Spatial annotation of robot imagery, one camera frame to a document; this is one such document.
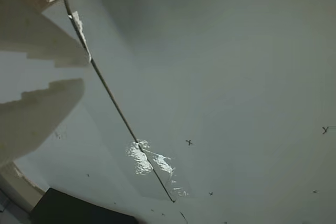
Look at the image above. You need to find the clear tape strip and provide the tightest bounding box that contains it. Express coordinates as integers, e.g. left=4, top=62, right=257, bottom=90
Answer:
left=48, top=0, right=92, bottom=63
left=125, top=139, right=194, bottom=200

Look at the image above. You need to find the dark open cardboard box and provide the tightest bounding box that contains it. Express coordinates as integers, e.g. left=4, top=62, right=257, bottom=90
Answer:
left=29, top=187, right=138, bottom=224

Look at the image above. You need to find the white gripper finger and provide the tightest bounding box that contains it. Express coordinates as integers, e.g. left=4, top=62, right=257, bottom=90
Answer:
left=0, top=0, right=91, bottom=68
left=0, top=78, right=86, bottom=168

